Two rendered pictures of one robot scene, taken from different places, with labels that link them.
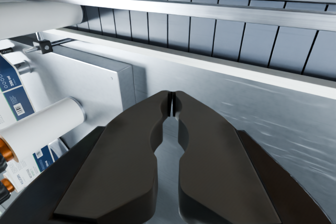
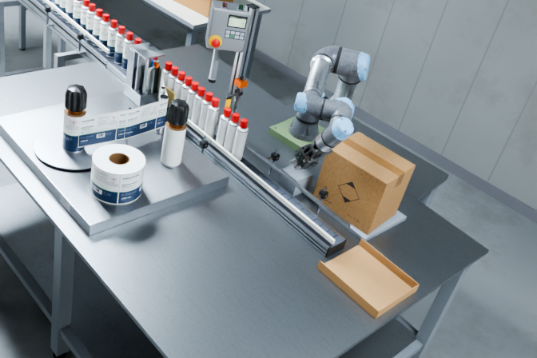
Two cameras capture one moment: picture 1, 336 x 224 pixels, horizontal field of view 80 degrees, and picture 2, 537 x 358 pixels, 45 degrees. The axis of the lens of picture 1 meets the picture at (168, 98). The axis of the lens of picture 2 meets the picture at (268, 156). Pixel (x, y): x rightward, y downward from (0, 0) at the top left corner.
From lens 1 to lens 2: 2.58 m
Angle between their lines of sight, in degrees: 73
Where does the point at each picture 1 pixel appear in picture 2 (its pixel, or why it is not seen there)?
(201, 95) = (248, 210)
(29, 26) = (242, 141)
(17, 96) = (150, 125)
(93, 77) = (211, 168)
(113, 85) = (220, 177)
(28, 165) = (97, 127)
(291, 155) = (265, 240)
